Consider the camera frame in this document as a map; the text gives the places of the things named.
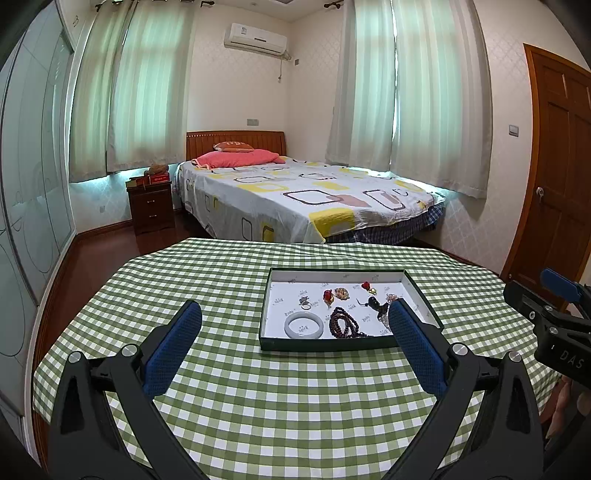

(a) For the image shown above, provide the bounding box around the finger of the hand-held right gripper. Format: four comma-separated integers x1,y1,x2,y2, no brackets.
503,279,558,325
540,268,584,306

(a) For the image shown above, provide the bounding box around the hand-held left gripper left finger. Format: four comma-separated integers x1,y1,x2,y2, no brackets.
48,299,204,480

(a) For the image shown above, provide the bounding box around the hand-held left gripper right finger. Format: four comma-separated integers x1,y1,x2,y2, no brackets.
383,298,546,480

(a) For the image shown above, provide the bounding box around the silver chain bracelet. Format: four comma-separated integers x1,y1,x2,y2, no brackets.
379,291,403,330

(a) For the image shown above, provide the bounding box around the dark red bead necklace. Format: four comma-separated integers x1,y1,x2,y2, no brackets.
329,306,372,340

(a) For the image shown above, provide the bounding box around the white jewelry tray dark rim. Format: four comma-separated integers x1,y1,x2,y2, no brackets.
257,267,445,354

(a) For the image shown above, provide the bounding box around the person's right forearm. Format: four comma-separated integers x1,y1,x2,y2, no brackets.
549,376,578,437

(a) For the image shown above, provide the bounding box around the green checked tablecloth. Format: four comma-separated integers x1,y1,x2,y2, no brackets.
33,237,561,480

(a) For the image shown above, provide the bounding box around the white jade bangle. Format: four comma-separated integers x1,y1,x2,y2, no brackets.
284,311,322,340

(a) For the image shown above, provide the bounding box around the brown wooden door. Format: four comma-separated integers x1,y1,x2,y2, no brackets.
501,42,591,315

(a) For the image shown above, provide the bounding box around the dark wooden nightstand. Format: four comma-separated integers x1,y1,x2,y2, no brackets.
127,178,176,236

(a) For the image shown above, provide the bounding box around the bed with patterned sheet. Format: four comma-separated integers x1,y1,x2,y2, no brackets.
175,154,446,245

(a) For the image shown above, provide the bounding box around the pink pillow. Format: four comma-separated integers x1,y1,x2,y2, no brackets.
191,148,283,169

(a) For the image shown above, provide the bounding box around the wooden headboard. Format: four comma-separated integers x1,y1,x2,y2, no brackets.
186,130,288,162

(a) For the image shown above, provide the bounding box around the glass door wardrobe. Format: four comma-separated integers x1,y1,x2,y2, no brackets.
0,0,77,407

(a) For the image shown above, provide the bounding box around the pale green curtain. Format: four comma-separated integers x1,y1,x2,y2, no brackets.
325,0,398,168
106,0,197,174
389,0,491,200
68,0,136,182

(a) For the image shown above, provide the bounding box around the white air conditioner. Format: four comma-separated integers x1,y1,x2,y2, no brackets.
224,22,289,58

